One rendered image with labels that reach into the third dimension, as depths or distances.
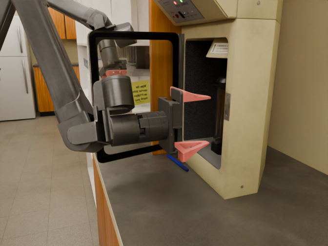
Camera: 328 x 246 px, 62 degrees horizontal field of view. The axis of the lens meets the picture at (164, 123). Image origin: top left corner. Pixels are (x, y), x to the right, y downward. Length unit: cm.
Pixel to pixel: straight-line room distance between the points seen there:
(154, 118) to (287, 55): 78
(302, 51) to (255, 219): 65
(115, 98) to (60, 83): 12
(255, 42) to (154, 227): 50
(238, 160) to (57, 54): 51
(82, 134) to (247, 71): 42
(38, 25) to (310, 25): 87
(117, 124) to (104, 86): 8
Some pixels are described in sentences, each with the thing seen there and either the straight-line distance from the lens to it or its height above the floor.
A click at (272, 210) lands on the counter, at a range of 80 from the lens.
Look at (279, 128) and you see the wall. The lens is 123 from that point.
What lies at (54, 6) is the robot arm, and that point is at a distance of 114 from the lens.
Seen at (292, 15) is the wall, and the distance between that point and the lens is 119.
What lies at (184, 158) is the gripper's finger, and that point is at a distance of 54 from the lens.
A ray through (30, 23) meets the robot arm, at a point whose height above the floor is 139.
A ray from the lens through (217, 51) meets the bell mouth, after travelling 80.
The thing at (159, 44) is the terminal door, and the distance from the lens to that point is 91.
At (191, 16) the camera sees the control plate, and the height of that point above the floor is 143.
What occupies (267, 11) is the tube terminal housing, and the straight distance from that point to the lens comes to 74.
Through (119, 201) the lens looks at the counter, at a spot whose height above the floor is 94.
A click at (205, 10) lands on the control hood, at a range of 73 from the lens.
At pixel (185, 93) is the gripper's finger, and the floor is 127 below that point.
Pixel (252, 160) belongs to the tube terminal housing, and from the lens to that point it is 80.
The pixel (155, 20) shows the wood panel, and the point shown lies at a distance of 100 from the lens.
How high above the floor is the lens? 135
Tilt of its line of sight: 16 degrees down
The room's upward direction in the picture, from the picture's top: straight up
